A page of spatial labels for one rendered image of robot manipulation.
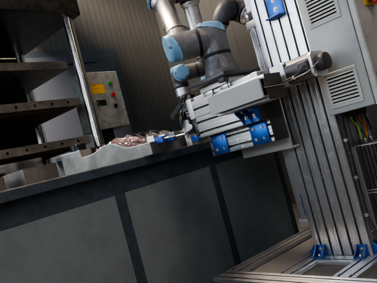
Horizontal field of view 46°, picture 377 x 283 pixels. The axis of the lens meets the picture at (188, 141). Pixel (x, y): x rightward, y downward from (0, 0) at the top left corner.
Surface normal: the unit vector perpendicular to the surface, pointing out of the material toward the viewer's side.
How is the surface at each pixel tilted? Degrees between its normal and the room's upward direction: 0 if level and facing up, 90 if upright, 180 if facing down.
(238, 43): 90
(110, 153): 90
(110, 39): 90
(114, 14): 90
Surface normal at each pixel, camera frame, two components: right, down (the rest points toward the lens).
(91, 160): -0.41, 0.08
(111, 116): 0.71, -0.21
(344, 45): -0.75, 0.18
